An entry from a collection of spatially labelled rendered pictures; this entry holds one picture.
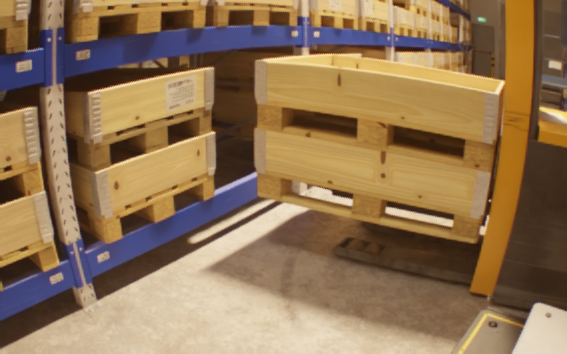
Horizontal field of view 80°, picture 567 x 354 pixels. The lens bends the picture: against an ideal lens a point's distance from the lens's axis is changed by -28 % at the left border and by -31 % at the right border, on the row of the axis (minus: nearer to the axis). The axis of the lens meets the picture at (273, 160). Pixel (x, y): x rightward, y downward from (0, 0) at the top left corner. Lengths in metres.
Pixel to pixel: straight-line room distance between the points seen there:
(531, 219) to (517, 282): 0.33
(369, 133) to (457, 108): 0.45
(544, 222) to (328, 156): 1.14
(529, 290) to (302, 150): 1.38
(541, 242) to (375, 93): 1.06
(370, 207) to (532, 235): 0.86
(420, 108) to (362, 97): 0.28
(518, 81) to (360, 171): 0.90
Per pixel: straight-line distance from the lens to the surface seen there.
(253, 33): 2.57
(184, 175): 2.25
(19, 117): 1.64
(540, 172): 1.85
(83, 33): 1.74
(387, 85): 1.89
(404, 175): 1.95
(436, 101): 1.84
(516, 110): 1.85
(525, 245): 1.97
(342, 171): 2.06
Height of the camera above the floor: 1.18
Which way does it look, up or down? 17 degrees down
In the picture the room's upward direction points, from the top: straight up
